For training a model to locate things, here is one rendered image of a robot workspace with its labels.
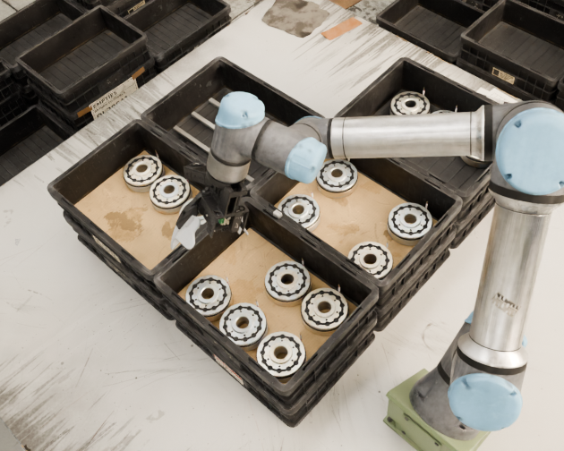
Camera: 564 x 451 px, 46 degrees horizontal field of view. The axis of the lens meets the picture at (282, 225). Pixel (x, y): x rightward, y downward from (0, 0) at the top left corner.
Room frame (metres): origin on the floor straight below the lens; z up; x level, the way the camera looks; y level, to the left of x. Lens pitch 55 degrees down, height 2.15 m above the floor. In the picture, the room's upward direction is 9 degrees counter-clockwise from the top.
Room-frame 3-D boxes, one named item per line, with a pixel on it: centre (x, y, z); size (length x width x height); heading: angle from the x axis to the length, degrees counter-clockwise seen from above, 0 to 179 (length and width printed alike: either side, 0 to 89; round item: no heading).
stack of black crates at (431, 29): (2.16, -0.74, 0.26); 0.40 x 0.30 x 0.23; 39
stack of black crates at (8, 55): (2.34, 0.88, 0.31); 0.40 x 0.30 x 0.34; 129
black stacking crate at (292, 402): (0.72, 0.06, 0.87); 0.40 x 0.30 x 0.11; 40
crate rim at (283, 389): (0.72, 0.06, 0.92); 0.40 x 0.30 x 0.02; 40
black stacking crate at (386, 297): (0.92, -0.17, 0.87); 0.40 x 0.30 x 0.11; 40
